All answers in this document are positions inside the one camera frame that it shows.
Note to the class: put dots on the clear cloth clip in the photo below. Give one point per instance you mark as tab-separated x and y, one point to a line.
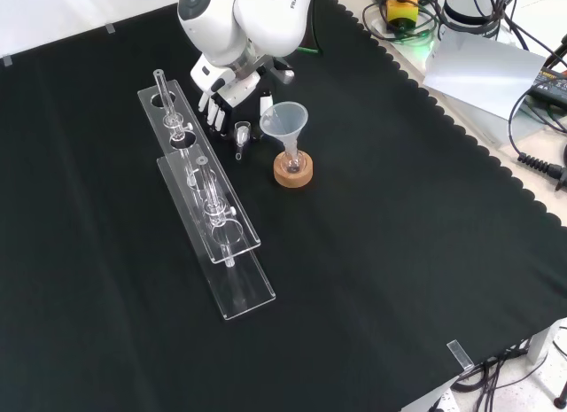
460	354
6	60
110	28

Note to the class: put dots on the round-bottom glass flask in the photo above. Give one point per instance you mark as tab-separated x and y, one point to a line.
293	163

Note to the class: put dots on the black bench cloth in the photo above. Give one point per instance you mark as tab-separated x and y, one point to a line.
354	252

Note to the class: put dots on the black power supply box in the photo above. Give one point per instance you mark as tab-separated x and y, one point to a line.
551	86

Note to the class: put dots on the yellow stop button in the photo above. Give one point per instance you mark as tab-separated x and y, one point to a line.
402	11

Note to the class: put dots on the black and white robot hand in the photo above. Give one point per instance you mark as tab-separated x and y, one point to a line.
221	82

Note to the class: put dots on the pale board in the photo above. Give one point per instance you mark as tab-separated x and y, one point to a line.
483	71

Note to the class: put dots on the clear acrylic funnel stand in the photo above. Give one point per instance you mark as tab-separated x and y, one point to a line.
208	208

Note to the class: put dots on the translucent plastic funnel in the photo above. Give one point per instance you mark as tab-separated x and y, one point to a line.
283	117

